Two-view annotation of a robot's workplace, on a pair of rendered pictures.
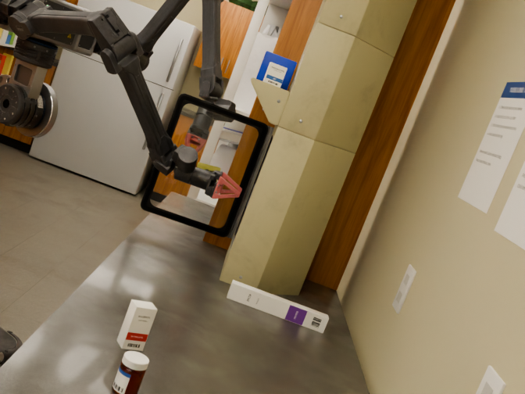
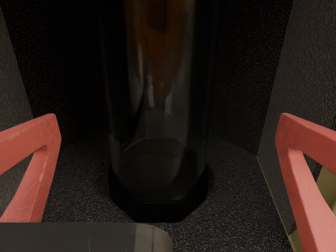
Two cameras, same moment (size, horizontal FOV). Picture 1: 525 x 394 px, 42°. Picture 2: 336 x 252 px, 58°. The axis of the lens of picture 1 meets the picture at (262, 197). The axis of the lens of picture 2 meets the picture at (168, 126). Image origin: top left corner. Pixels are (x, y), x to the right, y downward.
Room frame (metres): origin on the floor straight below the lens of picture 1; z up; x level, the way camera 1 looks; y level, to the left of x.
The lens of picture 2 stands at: (2.03, 0.17, 1.25)
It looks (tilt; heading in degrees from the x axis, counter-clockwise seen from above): 35 degrees down; 271
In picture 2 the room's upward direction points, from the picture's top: 1 degrees clockwise
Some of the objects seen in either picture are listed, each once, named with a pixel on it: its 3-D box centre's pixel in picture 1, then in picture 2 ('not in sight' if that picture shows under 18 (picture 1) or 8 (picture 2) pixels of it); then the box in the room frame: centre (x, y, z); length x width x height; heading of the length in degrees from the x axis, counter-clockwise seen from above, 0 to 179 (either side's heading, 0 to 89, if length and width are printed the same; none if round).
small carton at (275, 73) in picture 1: (274, 74); not in sight; (2.00, 0.09, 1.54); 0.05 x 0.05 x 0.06; 8
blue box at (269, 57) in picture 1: (276, 71); not in sight; (2.13, 0.10, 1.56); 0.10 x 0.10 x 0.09; 3
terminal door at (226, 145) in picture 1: (204, 166); not in sight; (2.17, 0.21, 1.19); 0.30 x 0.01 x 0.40; 99
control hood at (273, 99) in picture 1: (265, 100); not in sight; (2.04, 0.10, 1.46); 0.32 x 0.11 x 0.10; 3
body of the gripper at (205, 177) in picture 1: (203, 179); not in sight; (2.03, 0.18, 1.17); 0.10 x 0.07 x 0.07; 1
